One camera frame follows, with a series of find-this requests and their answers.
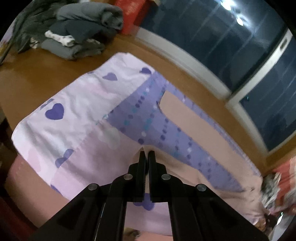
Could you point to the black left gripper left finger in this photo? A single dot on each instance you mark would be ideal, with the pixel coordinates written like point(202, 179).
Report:
point(130, 187)

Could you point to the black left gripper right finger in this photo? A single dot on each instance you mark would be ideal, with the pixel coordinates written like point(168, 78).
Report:
point(163, 187)

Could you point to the beige brown garment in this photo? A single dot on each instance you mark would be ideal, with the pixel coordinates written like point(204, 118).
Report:
point(191, 136)

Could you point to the dark clothes pile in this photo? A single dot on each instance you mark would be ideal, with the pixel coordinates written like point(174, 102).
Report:
point(68, 29)

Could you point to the purple polka dot bedsheet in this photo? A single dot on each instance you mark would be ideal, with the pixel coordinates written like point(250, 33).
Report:
point(89, 132)

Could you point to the white star patterned garment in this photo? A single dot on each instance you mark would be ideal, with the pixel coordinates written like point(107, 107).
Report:
point(270, 189)

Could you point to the red floral curtain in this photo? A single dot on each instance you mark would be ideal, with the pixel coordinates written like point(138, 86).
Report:
point(287, 180)

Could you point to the red box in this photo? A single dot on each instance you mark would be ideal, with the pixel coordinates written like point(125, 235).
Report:
point(134, 12)

